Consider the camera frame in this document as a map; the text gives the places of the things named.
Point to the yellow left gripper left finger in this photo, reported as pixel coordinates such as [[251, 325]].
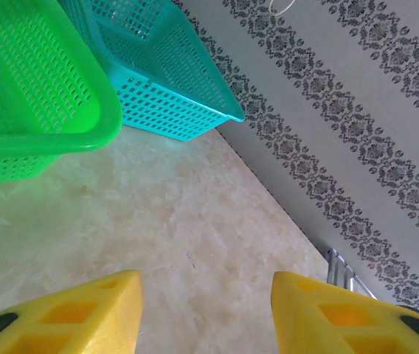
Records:
[[84, 324]]

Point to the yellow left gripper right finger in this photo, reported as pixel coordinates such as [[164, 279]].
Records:
[[335, 324]]

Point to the green plastic basket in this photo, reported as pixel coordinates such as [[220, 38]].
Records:
[[65, 142]]

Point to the teal plastic basket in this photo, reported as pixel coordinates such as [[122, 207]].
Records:
[[180, 110]]

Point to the aluminium side rail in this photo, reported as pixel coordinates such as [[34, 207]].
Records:
[[336, 265]]

